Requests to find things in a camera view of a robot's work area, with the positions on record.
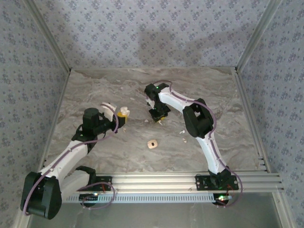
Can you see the white round earbud charging case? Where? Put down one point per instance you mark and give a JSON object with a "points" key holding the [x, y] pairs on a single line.
{"points": [[125, 111]]}

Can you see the peach earbud charging case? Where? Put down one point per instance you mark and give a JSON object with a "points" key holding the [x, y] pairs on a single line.
{"points": [[152, 144]]}

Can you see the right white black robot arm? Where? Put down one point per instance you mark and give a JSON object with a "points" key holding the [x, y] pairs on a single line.
{"points": [[213, 154]]}

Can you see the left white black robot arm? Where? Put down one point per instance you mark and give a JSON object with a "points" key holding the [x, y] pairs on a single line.
{"points": [[69, 156]]}

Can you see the black controller board with LED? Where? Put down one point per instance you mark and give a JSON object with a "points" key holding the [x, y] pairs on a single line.
{"points": [[88, 197], [222, 199]]}

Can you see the grey metal panel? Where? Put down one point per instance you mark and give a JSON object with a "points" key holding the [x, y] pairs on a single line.
{"points": [[154, 216]]}

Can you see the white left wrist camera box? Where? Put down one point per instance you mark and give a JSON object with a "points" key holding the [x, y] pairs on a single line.
{"points": [[109, 110]]}

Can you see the aluminium table rear rail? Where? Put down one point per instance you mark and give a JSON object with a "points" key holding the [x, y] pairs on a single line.
{"points": [[152, 68]]}

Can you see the aluminium table side rail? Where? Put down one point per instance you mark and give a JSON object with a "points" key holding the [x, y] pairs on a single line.
{"points": [[63, 91], [244, 95]]}

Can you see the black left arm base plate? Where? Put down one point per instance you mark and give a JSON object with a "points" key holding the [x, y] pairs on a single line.
{"points": [[104, 183]]}

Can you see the aluminium mounting rail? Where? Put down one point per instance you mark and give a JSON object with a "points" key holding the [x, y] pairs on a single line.
{"points": [[154, 183]]}

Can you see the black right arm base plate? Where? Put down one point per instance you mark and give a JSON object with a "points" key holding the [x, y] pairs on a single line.
{"points": [[202, 183]]}

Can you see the aluminium corner frame post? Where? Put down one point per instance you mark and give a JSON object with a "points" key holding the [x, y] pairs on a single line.
{"points": [[50, 35], [257, 35]]}

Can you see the aluminium lower frame post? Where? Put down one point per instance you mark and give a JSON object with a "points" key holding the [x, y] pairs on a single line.
{"points": [[22, 224], [281, 213]]}

